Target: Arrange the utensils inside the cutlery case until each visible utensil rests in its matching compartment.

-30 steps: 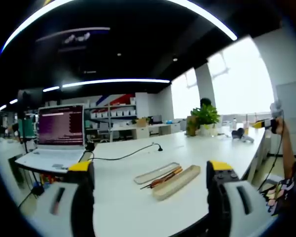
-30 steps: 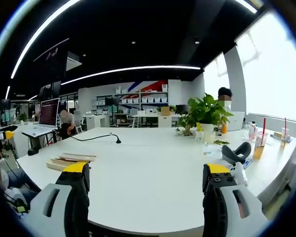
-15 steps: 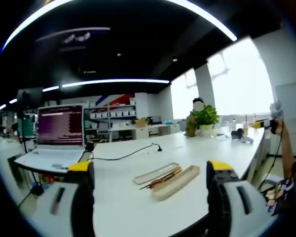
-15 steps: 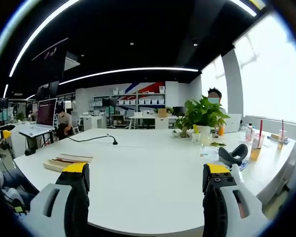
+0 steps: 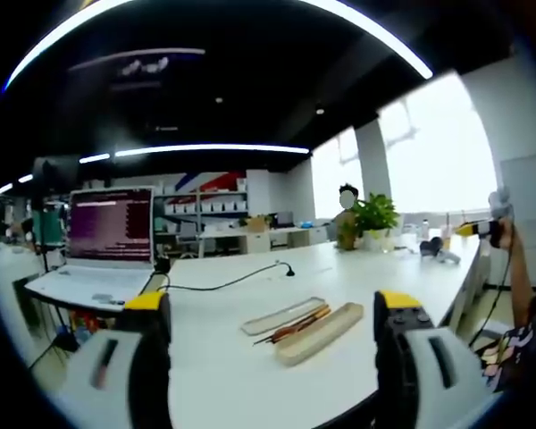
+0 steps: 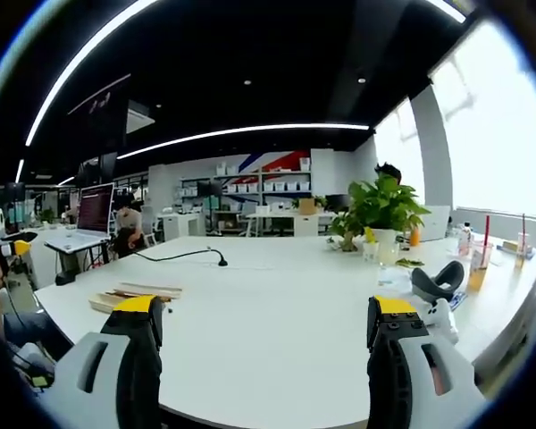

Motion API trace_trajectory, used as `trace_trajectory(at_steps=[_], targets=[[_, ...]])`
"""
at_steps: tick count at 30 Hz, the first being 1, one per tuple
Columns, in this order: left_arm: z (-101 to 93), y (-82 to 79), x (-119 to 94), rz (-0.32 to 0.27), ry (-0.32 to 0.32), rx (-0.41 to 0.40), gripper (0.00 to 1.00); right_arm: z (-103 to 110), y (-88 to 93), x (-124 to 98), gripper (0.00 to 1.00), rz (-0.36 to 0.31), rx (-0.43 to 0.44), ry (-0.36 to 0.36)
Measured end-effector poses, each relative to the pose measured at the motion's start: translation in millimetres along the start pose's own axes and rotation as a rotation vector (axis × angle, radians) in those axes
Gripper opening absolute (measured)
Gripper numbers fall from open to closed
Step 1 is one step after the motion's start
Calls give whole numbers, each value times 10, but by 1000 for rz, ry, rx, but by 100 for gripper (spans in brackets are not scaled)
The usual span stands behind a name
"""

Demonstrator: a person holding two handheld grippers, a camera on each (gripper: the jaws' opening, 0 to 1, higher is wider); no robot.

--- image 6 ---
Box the orange drink cup red straw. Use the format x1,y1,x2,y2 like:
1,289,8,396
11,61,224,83
466,215,495,292

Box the black monitor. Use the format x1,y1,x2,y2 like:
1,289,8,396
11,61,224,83
196,180,224,198

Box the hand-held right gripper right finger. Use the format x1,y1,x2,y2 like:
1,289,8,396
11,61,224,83
366,294,490,429

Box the wooden cutlery case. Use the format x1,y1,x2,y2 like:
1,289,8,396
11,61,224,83
88,290,138,315

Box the black laptop stand table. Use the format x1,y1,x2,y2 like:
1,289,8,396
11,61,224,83
53,240,111,274

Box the person's jeans leg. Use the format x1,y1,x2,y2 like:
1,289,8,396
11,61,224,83
2,310,75,361

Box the open silver laptop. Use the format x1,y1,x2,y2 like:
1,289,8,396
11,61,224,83
44,181,116,252

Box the black hanging sign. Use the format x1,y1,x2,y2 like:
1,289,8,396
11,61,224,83
66,72,133,135

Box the black cable with round base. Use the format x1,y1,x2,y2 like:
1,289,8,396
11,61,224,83
132,247,230,269

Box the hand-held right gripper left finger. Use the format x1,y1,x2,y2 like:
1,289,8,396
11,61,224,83
44,294,164,429

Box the grey headset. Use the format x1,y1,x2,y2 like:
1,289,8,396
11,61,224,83
410,260,466,304

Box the white laptop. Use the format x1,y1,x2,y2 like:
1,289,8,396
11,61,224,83
420,205,453,243

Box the grey worn device with cable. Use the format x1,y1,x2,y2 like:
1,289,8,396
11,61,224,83
11,341,57,392

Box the white cabinet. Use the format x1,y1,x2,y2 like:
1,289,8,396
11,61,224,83
157,213,206,239

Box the white game controller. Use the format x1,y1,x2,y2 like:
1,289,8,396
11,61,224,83
417,298,460,346

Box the white background table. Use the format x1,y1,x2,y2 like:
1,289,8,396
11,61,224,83
245,209,339,238

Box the green plant in white pot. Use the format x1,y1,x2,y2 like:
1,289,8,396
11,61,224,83
328,172,432,265

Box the wooden cutlery case lid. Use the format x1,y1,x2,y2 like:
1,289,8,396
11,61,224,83
112,281,183,300

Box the grey storage shelves with bins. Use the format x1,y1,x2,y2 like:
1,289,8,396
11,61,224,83
178,156,314,233

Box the clear plastic bottle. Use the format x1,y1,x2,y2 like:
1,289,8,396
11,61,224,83
456,222,473,257

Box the clear cup with red straw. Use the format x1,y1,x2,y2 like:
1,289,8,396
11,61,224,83
513,213,532,270

